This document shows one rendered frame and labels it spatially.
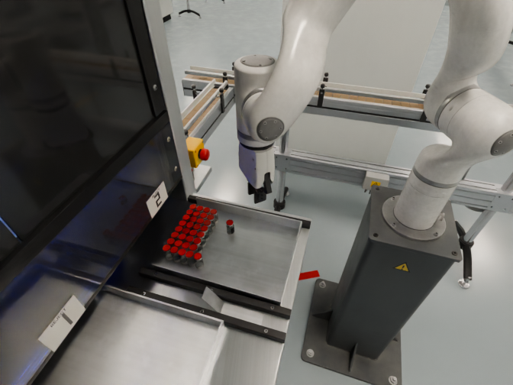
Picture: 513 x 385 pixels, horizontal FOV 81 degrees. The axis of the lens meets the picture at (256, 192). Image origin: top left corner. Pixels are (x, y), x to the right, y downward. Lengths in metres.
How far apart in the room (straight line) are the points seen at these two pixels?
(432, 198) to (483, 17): 0.45
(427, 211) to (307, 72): 0.62
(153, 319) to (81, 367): 0.16
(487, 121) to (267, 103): 0.48
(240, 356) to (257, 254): 0.26
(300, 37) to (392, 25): 1.54
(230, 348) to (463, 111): 0.73
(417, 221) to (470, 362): 1.06
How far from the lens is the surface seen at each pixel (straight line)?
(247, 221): 0.93
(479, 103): 0.83
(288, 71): 0.49
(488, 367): 1.98
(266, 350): 0.74
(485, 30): 0.72
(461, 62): 0.76
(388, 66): 2.10
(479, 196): 1.92
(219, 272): 0.83
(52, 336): 0.70
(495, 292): 2.25
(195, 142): 1.00
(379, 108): 1.52
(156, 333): 0.79
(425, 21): 2.05
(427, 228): 1.05
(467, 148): 0.81
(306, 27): 0.53
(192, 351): 0.75
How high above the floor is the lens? 1.58
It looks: 44 degrees down
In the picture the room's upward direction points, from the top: straight up
